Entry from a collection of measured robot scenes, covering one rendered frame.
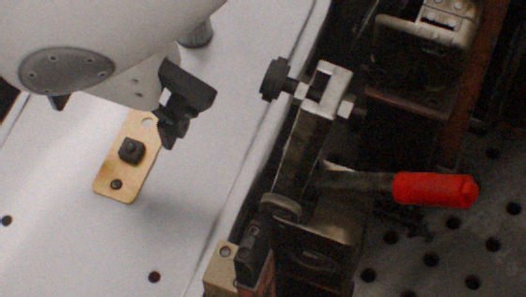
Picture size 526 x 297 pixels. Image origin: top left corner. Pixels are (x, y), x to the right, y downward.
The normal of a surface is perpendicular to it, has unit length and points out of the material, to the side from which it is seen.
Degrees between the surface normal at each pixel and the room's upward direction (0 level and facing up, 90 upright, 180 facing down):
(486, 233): 0
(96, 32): 77
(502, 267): 0
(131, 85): 91
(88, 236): 0
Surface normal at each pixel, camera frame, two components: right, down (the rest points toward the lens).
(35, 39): -0.14, 0.60
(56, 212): -0.03, -0.43
